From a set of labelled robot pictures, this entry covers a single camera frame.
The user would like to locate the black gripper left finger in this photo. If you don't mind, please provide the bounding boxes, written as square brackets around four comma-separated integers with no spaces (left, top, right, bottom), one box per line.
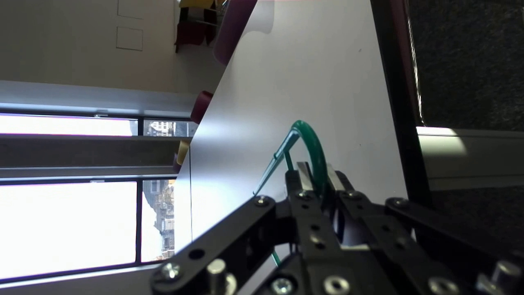
[284,160,318,203]

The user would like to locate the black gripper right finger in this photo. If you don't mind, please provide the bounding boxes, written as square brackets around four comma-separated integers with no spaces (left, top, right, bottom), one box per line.
[326,162,359,201]

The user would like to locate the green coat hanger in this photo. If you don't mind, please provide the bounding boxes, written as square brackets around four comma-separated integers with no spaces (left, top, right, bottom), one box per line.
[253,118,331,200]

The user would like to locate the white table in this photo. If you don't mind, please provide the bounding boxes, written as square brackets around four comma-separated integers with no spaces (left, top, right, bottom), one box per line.
[187,0,524,247]

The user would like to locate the yellow chair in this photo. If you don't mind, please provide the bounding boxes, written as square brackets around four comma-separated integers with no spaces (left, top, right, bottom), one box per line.
[179,0,227,11]
[172,139,192,167]

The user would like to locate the maroon chair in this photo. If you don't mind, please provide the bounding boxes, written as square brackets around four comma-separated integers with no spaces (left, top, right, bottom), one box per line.
[174,5,222,54]
[189,88,217,126]
[213,0,259,65]

